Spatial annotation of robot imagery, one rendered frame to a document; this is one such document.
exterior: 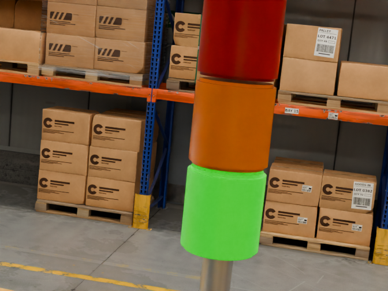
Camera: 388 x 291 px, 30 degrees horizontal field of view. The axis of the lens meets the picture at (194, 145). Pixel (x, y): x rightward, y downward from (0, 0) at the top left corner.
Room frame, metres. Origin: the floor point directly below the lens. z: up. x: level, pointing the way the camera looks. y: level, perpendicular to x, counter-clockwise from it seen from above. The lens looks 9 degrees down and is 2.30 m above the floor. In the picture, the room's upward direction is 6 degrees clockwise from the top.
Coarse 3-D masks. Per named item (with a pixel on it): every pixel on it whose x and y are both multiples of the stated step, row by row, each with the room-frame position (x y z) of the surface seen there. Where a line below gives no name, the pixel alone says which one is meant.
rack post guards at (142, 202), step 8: (136, 192) 8.09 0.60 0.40; (136, 200) 8.01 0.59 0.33; (144, 200) 7.99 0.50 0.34; (136, 208) 8.01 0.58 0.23; (144, 208) 7.99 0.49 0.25; (136, 216) 8.00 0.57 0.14; (144, 216) 7.99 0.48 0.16; (136, 224) 8.00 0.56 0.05; (144, 224) 7.99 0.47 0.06; (376, 232) 7.59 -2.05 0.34; (384, 232) 7.52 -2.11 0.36; (376, 240) 7.54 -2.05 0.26; (384, 240) 7.52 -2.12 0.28; (376, 248) 7.53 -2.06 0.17; (384, 248) 7.51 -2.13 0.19; (376, 256) 7.52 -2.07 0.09; (384, 256) 7.51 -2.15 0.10; (384, 264) 7.51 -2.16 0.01
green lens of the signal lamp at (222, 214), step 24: (192, 168) 0.44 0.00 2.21; (192, 192) 0.43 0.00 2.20; (216, 192) 0.42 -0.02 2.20; (240, 192) 0.42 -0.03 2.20; (192, 216) 0.43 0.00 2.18; (216, 216) 0.42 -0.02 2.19; (240, 216) 0.42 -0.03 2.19; (192, 240) 0.43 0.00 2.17; (216, 240) 0.42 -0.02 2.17; (240, 240) 0.43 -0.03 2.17
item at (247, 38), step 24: (216, 0) 0.43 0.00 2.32; (240, 0) 0.42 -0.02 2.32; (264, 0) 0.42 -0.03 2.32; (216, 24) 0.43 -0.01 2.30; (240, 24) 0.42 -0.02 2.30; (264, 24) 0.43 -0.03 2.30; (216, 48) 0.43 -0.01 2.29; (240, 48) 0.42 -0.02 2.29; (264, 48) 0.43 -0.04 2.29; (216, 72) 0.43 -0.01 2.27; (240, 72) 0.42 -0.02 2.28; (264, 72) 0.43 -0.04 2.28
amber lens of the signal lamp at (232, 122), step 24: (216, 96) 0.43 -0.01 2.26; (240, 96) 0.42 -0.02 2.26; (264, 96) 0.43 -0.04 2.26; (192, 120) 0.45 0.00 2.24; (216, 120) 0.42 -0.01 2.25; (240, 120) 0.42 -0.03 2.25; (264, 120) 0.43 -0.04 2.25; (192, 144) 0.44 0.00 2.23; (216, 144) 0.42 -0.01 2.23; (240, 144) 0.42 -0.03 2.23; (264, 144) 0.43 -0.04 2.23; (216, 168) 0.43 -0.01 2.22; (240, 168) 0.42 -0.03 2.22; (264, 168) 0.44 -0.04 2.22
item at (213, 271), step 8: (208, 264) 0.44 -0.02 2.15; (216, 264) 0.44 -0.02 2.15; (224, 264) 0.44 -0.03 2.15; (232, 264) 0.44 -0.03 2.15; (208, 272) 0.44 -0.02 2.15; (216, 272) 0.44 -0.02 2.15; (224, 272) 0.44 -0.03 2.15; (200, 280) 0.45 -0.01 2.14; (208, 280) 0.44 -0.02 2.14; (216, 280) 0.44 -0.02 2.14; (224, 280) 0.44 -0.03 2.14; (200, 288) 0.44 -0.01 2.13; (208, 288) 0.44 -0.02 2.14; (216, 288) 0.44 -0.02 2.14; (224, 288) 0.44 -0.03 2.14
